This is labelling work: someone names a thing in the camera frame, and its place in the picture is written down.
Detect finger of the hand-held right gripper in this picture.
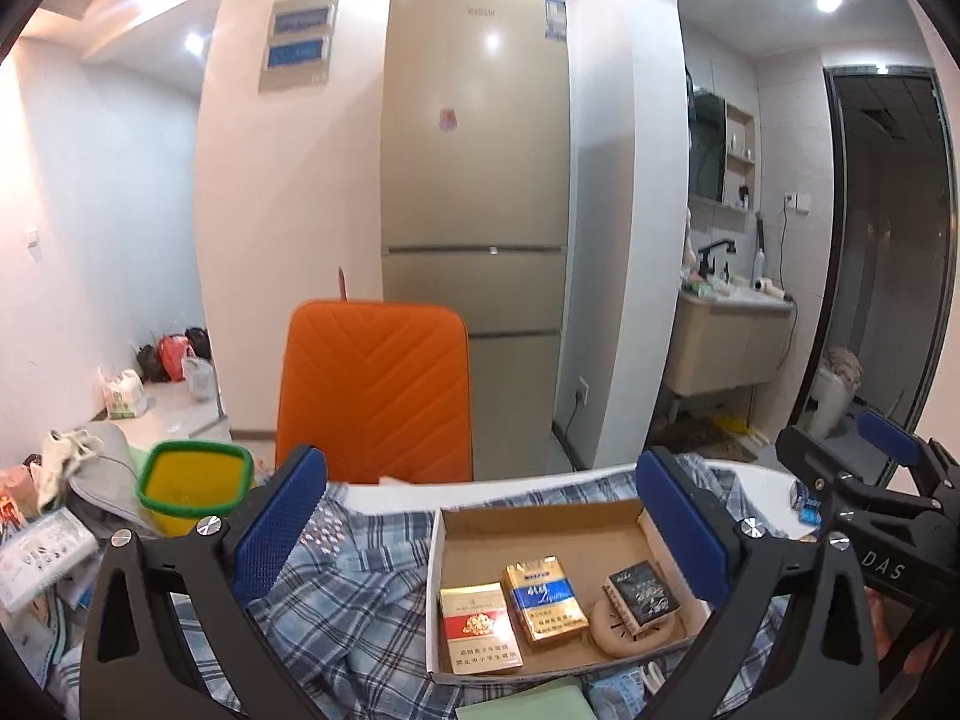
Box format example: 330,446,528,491
776,426,944,524
857,411,960,500

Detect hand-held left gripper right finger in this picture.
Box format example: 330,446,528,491
636,446,882,720

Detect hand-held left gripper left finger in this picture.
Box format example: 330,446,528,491
79,445,331,720

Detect black cigarette pack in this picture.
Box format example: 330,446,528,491
602,561,682,629

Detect round beige disc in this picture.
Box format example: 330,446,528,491
589,598,683,657

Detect cardboard box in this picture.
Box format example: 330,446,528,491
426,496,713,685

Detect gold blue cigarette pack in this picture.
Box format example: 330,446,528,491
501,556,590,644

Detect red white cigarette pack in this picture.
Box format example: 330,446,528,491
439,583,524,676

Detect green notepad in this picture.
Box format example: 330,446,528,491
454,675,601,720

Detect person's right hand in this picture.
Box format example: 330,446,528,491
900,624,950,692

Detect silver blister pill pack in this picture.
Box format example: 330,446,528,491
304,502,353,563

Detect white bin with cloth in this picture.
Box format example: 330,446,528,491
806,347,863,442

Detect patterned bath mat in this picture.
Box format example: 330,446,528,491
652,418,760,464

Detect blue plaid shirt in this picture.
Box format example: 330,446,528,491
45,457,796,720

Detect yellow bin with green rim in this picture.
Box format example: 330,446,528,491
135,441,254,537

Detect beige vanity cabinet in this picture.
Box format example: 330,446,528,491
664,289,794,395

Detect clear plastic bag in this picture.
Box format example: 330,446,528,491
182,349,218,402

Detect orange padded chair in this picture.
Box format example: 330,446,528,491
275,298,475,482

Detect light blue packet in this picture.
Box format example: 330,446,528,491
587,667,650,720

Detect beige grey clothes pile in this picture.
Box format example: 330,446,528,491
41,420,162,541

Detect red plastic bag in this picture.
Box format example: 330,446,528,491
157,334,188,383

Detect white green bag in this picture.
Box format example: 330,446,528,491
101,367,149,421

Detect black faucet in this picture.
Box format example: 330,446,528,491
697,238,737,278

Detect white flat printed box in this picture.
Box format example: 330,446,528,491
0,506,98,612

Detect bathroom mirror cabinet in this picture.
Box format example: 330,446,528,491
688,88,727,203

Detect beige three-door fridge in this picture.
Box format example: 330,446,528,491
380,0,575,481

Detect dark door frame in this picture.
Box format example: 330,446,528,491
821,66,957,466

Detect black power cable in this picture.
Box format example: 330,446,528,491
774,210,797,368

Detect beige wall shelf niche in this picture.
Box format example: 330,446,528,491
724,105,757,211

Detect grey wall electrical panel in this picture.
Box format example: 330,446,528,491
259,0,341,95

